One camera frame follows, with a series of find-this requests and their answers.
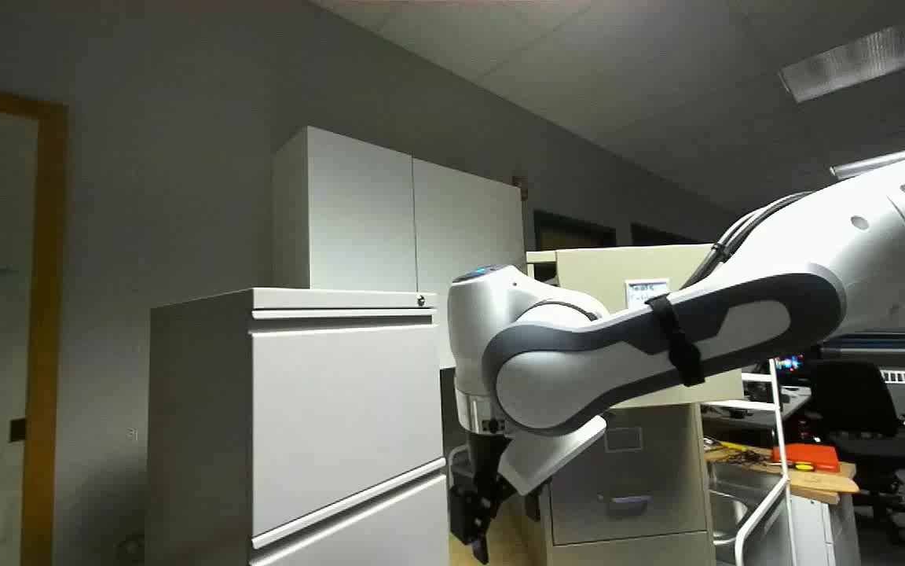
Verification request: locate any black strap on arm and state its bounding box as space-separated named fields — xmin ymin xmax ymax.
xmin=644 ymin=293 xmax=710 ymax=391

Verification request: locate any ceiling light panel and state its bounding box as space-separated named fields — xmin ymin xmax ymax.
xmin=778 ymin=5 xmax=905 ymax=106

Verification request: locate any beige metal filing cabinet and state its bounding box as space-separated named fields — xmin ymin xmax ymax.
xmin=522 ymin=244 xmax=752 ymax=566

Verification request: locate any white metal stand pole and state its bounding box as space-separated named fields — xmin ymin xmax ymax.
xmin=727 ymin=357 xmax=798 ymax=566

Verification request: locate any orange tool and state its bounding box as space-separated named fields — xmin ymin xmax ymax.
xmin=769 ymin=443 xmax=841 ymax=475

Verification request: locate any wood framed whiteboard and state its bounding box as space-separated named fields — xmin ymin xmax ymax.
xmin=0 ymin=82 xmax=71 ymax=566

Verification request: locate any black office chair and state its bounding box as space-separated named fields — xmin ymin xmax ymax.
xmin=805 ymin=360 xmax=905 ymax=547

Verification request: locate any tall white storage cabinet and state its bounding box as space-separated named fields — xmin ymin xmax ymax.
xmin=271 ymin=122 xmax=531 ymax=372

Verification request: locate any wooden workbench top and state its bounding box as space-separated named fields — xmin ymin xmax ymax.
xmin=703 ymin=437 xmax=864 ymax=511

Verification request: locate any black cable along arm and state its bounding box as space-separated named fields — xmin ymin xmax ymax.
xmin=683 ymin=188 xmax=814 ymax=293

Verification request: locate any narrow white cabinet drawer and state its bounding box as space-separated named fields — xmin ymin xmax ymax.
xmin=249 ymin=286 xmax=441 ymax=328

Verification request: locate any white lateral filing cabinet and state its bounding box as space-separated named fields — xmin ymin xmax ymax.
xmin=146 ymin=286 xmax=454 ymax=566

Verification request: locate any white paper label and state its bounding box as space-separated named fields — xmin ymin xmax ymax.
xmin=621 ymin=273 xmax=677 ymax=316

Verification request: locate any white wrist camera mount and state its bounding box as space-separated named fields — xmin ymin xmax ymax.
xmin=498 ymin=412 xmax=612 ymax=499

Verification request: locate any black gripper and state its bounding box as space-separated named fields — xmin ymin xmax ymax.
xmin=446 ymin=426 xmax=519 ymax=566

